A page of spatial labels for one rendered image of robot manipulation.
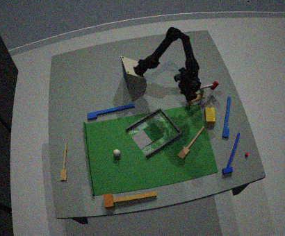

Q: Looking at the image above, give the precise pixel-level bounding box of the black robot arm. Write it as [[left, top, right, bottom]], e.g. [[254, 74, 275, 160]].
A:
[[133, 27, 202, 92]]

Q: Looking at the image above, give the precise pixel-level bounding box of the green flat mat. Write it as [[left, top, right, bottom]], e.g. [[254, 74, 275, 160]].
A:
[[85, 104, 218, 196]]

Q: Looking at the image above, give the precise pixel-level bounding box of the white golf ball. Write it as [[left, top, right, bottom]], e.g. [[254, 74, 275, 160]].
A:
[[113, 149, 121, 157]]

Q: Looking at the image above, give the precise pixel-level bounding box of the yellow rectangular block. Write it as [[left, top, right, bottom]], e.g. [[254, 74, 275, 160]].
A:
[[205, 108, 215, 124]]

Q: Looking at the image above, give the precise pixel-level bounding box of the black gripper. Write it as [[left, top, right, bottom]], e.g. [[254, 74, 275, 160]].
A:
[[174, 74, 197, 101]]

